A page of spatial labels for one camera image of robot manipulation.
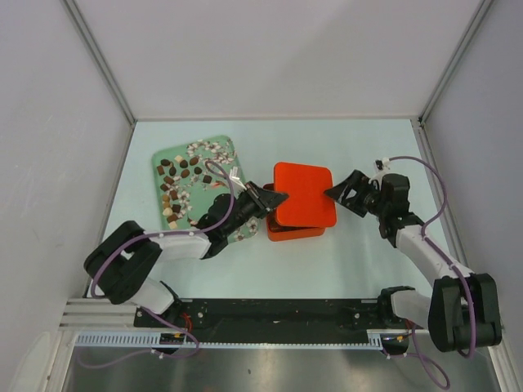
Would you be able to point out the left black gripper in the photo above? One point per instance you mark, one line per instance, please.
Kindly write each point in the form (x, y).
(267, 198)

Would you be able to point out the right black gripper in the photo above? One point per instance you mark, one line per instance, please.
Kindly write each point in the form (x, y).
(356, 180)

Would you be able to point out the orange box lid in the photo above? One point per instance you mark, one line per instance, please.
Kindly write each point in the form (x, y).
(288, 174)

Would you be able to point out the orange chocolate box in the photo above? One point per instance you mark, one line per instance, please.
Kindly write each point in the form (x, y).
(294, 232)

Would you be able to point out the green floral tray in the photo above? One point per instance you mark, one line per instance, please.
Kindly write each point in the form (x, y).
(178, 174)

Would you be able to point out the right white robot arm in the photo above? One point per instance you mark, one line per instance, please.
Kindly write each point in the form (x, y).
(462, 311)

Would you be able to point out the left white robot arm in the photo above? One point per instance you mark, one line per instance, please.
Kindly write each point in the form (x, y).
(121, 265)

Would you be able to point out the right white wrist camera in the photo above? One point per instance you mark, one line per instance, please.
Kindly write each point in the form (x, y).
(383, 167)

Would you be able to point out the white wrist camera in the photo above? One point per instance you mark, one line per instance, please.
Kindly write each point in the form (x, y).
(234, 176)
(383, 167)

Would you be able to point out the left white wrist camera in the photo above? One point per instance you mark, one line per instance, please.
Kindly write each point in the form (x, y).
(234, 176)

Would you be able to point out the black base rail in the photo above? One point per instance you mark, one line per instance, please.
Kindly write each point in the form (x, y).
(282, 321)

